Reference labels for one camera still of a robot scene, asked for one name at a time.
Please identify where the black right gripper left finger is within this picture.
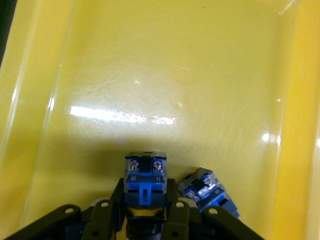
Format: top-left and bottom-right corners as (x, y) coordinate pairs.
(4, 177), (126, 240)

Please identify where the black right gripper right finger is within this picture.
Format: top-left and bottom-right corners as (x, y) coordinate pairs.
(159, 178), (266, 240)

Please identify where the yellow cap push button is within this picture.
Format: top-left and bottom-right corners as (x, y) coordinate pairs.
(123, 151), (171, 240)
(176, 166), (240, 221)

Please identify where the yellow plastic tray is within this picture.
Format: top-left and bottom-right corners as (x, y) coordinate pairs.
(0, 0), (320, 240)

